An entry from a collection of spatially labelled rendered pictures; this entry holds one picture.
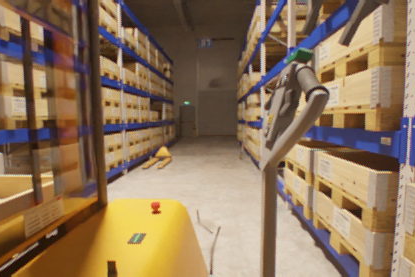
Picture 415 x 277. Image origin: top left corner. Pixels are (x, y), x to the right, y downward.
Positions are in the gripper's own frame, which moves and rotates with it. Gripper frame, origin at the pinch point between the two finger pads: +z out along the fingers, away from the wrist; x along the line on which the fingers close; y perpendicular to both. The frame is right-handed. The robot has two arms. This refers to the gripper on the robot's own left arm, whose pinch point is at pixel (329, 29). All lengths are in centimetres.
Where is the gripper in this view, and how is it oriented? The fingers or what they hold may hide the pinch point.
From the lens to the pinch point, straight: 52.2
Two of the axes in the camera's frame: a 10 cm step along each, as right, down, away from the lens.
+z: -2.0, 7.9, 5.8
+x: -9.6, -2.7, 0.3
